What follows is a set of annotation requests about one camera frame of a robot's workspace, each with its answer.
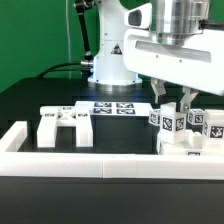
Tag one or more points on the white chair back frame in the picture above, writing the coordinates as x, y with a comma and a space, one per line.
55, 117

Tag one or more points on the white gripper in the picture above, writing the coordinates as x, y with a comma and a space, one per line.
199, 64

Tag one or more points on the white U-shaped boundary frame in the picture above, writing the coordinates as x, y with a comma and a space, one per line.
13, 162

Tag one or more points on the white marker base sheet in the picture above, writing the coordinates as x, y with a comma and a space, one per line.
103, 108

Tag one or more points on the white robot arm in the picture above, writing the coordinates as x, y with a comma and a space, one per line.
166, 40

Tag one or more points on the white chair seat part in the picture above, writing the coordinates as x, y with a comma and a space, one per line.
195, 144

